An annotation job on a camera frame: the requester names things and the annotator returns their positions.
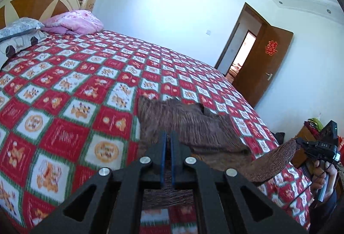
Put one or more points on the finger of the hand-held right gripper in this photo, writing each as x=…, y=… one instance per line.
x=309, y=142
x=310, y=151

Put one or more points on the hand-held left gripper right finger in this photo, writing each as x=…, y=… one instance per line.
x=174, y=158

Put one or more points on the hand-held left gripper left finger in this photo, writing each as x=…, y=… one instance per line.
x=162, y=158

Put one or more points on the brown knitted sweater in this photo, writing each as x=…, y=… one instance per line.
x=188, y=126

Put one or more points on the person's right forearm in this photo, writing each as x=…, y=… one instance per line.
x=322, y=215

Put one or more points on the colourful clothes on cabinet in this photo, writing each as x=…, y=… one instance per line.
x=314, y=125

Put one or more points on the person's right hand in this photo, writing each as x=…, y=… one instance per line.
x=332, y=180

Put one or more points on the dark pile of bags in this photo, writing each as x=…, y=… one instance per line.
x=279, y=138

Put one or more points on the brown wooden door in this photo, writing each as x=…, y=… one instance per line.
x=258, y=72

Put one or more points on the red checkered bed sheet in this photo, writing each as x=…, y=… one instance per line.
x=67, y=129

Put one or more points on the red paper door decoration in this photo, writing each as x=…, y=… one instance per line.
x=271, y=47

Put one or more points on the pink folded quilt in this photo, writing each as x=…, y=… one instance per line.
x=75, y=21

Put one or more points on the white pillow with dark print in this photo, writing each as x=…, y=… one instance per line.
x=21, y=44

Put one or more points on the grey floral pillow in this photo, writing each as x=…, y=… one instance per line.
x=18, y=26

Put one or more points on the brown door frame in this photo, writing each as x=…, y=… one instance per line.
x=231, y=35

